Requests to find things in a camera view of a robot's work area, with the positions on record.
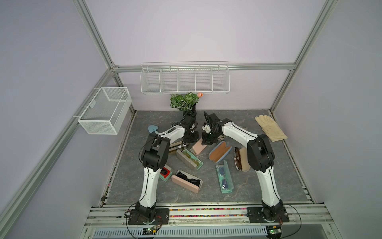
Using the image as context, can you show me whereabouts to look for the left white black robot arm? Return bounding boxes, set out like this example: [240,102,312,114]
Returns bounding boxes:
[135,110,199,223]

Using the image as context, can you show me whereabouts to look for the grey mint case red sunglasses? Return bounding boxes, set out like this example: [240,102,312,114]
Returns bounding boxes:
[160,164,173,182]

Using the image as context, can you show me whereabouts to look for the pink case black sunglasses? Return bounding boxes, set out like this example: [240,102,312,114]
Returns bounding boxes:
[171,170,203,194]

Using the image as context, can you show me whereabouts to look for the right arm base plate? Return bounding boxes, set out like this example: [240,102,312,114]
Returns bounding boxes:
[246,206,289,224]

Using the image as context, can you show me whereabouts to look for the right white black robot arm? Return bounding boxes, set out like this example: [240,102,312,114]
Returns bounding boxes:
[202,112,286,222]

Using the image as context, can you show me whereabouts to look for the green plant in black vase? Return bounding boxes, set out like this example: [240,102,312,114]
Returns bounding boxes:
[170,92,203,117]

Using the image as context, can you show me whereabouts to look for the blue case orange lining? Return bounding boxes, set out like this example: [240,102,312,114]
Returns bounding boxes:
[209,141,232,163]

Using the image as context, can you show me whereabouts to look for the plaid beige glasses case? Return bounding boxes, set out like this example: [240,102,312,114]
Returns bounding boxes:
[169,141,189,154]

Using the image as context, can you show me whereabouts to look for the white wire mesh side basket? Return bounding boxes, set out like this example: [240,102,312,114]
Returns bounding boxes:
[78,87,132,135]

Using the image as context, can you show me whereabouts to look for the grey case mint lining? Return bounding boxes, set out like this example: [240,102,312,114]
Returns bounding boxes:
[176,150,204,171]

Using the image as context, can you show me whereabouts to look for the pink hard glasses case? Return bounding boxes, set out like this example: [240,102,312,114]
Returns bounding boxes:
[190,138,207,156]

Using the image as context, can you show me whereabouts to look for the teal plastic scraper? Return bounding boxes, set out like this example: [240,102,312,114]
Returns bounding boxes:
[148,125,159,134]

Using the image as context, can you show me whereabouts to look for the white vented cable duct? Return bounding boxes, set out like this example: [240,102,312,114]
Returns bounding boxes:
[90,225,268,239]

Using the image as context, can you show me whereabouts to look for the long white wire shelf basket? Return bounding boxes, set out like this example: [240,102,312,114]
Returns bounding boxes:
[140,61,230,94]

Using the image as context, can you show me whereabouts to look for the mint case blue glasses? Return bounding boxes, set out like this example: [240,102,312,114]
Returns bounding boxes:
[215,160,234,194]

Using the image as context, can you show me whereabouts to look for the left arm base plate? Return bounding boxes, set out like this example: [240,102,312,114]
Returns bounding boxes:
[127,208,170,226]

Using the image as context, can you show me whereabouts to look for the beige work glove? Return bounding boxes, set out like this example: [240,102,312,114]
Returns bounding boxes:
[255,115,287,142]

